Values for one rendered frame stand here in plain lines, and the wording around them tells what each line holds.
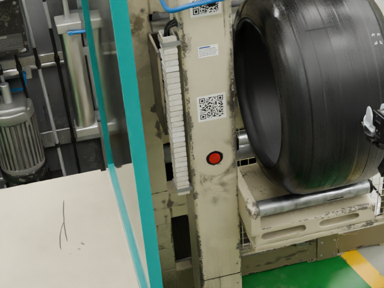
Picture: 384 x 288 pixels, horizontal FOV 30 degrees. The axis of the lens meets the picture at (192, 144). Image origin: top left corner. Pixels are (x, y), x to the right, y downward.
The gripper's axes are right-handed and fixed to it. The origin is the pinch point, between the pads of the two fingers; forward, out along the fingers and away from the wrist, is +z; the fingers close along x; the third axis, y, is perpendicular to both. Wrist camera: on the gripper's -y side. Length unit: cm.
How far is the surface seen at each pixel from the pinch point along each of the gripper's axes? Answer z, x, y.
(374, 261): 85, -46, -114
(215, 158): 22.6, 32.9, -14.4
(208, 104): 21.0, 33.8, 2.2
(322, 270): 86, -23, -114
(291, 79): 7.4, 16.4, 10.9
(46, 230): -19, 77, 1
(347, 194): 17.4, -2.4, -31.1
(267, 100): 53, 8, -15
